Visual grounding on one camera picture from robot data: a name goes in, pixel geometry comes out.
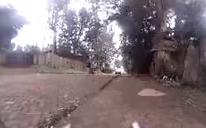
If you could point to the vehicle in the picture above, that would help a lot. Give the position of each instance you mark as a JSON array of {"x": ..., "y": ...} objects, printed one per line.
[{"x": 118, "y": 72}]

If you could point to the row of trees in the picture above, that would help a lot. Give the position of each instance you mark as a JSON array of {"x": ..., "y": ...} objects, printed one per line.
[{"x": 87, "y": 36}]

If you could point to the drain gutter strip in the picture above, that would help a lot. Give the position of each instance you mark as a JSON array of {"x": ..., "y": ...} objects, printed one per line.
[{"x": 91, "y": 94}]

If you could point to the large dark trees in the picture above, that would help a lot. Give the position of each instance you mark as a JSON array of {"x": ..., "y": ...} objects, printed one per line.
[{"x": 137, "y": 40}]

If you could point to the pale wooden plank fence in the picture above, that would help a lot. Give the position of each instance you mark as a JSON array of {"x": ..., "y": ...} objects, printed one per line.
[{"x": 61, "y": 61}]

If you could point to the grass verge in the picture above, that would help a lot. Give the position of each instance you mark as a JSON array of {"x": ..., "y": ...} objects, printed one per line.
[{"x": 57, "y": 69}]

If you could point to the reddish brown side path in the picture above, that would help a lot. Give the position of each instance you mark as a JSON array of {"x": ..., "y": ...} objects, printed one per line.
[{"x": 124, "y": 106}]

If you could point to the pale flat slab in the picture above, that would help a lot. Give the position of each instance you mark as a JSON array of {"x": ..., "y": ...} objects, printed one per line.
[{"x": 151, "y": 92}]

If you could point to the roofed gate pillar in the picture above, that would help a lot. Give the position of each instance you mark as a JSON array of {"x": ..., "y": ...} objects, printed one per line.
[{"x": 162, "y": 60}]

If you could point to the low plants with litter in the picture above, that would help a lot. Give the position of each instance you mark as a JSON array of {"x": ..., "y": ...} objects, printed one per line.
[{"x": 169, "y": 80}]

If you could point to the robot's own part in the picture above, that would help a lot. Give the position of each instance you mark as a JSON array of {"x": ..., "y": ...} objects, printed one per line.
[
  {"x": 135, "y": 125},
  {"x": 67, "y": 126}
]

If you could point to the red brick road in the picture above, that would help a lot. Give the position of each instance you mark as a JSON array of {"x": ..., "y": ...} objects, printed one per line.
[{"x": 31, "y": 93}]

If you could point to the dark fence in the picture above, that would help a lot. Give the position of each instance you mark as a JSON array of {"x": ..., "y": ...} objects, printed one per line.
[{"x": 19, "y": 58}]

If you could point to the dark tree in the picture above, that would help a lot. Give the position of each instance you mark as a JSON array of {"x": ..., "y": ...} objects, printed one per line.
[{"x": 6, "y": 26}]

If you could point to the grey stone wall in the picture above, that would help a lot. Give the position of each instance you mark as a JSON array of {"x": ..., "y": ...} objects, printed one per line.
[{"x": 199, "y": 65}]

